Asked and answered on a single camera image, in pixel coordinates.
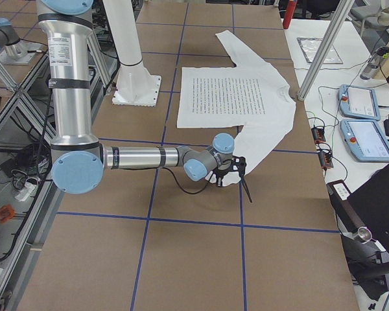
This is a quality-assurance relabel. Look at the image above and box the lower blue teach pendant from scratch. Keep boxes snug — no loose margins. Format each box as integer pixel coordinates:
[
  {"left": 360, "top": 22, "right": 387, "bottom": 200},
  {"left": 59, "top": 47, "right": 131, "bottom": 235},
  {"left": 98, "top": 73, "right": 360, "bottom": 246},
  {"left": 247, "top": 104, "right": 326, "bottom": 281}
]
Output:
[{"left": 340, "top": 119, "right": 389, "bottom": 163}]

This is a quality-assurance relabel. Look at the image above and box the orange black electronics box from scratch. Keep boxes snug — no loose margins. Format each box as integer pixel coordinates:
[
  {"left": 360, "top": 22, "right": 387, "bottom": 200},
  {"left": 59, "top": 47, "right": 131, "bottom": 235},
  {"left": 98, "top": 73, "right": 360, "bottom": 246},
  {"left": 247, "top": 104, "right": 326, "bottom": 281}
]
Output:
[
  {"left": 311, "top": 127, "right": 326, "bottom": 144},
  {"left": 318, "top": 150, "right": 334, "bottom": 170}
]

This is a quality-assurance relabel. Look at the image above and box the red bottle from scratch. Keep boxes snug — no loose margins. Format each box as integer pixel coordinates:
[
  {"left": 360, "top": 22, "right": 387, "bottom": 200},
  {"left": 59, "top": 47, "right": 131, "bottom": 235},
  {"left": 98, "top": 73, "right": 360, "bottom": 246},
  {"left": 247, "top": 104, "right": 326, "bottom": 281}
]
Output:
[{"left": 283, "top": 0, "right": 298, "bottom": 30}]

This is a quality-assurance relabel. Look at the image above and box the aluminium frame post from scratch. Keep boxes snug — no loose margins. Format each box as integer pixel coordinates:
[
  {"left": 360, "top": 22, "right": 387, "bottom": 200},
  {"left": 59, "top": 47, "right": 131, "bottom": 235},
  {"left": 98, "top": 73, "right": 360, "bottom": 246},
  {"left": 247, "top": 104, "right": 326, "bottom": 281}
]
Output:
[{"left": 297, "top": 0, "right": 355, "bottom": 101}]

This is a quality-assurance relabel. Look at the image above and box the white pedestal column base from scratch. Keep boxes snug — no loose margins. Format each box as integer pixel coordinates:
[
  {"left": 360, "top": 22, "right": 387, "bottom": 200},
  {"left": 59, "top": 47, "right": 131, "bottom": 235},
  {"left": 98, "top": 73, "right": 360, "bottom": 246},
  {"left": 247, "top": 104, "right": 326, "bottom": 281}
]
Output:
[{"left": 103, "top": 0, "right": 161, "bottom": 107}]

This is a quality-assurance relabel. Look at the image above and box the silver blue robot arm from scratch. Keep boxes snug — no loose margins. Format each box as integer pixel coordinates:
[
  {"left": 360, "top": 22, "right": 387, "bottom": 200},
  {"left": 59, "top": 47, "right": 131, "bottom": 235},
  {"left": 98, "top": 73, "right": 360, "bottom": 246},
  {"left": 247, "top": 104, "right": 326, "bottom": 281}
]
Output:
[
  {"left": 0, "top": 17, "right": 48, "bottom": 65},
  {"left": 36, "top": 1, "right": 235, "bottom": 194}
]

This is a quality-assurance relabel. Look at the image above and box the black laptop computer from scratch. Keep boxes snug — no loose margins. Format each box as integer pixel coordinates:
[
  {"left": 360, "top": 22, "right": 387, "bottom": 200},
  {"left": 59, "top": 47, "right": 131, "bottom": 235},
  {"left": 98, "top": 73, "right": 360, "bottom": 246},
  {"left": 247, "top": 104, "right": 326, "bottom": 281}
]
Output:
[{"left": 327, "top": 164, "right": 389, "bottom": 252}]

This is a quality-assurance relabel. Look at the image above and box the silver foil tray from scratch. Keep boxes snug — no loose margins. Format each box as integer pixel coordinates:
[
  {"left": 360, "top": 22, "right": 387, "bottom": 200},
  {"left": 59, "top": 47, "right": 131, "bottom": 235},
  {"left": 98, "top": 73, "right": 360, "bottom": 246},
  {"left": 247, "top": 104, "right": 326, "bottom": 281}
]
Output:
[{"left": 297, "top": 37, "right": 343, "bottom": 64}]

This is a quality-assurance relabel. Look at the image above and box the white power strip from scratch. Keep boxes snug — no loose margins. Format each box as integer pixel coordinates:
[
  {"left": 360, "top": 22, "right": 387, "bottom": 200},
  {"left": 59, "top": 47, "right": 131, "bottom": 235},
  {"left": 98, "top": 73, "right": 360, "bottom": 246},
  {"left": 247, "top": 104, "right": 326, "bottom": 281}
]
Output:
[{"left": 15, "top": 182, "right": 36, "bottom": 202}]

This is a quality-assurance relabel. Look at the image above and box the blue teach pendant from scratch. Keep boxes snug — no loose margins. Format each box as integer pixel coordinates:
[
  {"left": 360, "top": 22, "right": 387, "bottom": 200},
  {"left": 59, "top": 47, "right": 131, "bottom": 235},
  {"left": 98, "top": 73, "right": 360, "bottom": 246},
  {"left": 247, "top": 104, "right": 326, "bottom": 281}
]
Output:
[
  {"left": 338, "top": 84, "right": 381, "bottom": 121},
  {"left": 340, "top": 119, "right": 389, "bottom": 163}
]

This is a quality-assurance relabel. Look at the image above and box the upper blue teach pendant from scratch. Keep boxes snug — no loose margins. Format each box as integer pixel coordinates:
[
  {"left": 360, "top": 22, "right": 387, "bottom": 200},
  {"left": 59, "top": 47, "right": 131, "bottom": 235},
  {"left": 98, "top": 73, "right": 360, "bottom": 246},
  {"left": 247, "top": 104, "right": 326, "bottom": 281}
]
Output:
[{"left": 338, "top": 84, "right": 381, "bottom": 121}]

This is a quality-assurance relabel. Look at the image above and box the black tripod stand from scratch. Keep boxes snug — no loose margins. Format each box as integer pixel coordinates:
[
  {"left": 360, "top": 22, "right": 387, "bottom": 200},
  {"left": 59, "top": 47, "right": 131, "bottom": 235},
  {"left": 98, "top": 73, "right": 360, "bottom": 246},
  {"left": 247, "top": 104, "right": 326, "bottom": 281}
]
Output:
[{"left": 341, "top": 235, "right": 389, "bottom": 301}]

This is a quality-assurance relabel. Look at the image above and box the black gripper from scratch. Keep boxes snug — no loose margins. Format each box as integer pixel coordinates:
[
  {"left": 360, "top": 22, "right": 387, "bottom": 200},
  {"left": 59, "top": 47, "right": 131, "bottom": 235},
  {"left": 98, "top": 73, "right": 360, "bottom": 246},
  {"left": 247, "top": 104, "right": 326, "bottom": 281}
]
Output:
[{"left": 213, "top": 165, "right": 230, "bottom": 187}]

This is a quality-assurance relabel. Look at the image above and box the upper orange black electronics box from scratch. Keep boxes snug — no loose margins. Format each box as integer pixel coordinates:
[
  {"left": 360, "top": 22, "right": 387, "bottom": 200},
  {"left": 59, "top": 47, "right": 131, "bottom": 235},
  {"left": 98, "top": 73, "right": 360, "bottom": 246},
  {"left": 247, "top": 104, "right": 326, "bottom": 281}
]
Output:
[{"left": 311, "top": 127, "right": 326, "bottom": 144}]

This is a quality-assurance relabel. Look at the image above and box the white long-sleeve printed shirt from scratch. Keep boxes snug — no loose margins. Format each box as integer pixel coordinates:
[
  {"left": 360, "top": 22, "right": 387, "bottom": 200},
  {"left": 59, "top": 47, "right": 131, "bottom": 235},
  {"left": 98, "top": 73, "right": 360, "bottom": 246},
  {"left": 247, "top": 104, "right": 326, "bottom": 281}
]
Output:
[{"left": 177, "top": 30, "right": 296, "bottom": 173}]

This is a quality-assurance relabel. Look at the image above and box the lower orange black electronics box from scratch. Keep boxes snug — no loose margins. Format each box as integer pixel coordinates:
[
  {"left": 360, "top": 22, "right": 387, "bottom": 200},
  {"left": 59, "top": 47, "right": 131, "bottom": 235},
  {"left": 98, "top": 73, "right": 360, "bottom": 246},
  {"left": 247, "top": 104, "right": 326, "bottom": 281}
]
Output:
[{"left": 318, "top": 150, "right": 334, "bottom": 170}]

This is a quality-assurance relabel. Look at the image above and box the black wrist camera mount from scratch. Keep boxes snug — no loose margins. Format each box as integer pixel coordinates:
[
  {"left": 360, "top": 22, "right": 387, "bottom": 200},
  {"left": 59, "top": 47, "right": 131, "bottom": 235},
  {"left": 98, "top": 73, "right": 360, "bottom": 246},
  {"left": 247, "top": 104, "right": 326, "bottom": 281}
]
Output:
[{"left": 229, "top": 156, "right": 246, "bottom": 178}]

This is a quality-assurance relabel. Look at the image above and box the right black braided cable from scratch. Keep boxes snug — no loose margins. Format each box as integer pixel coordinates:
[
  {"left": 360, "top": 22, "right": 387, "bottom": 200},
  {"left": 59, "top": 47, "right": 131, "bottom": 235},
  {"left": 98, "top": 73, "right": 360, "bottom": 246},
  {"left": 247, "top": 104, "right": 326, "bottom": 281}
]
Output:
[{"left": 164, "top": 167, "right": 254, "bottom": 204}]

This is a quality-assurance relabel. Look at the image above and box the clear water bottle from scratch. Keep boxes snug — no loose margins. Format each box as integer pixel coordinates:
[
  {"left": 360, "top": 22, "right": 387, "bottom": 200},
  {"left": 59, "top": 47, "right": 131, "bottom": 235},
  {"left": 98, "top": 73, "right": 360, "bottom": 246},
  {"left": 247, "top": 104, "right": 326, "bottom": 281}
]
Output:
[{"left": 360, "top": 46, "right": 389, "bottom": 80}]

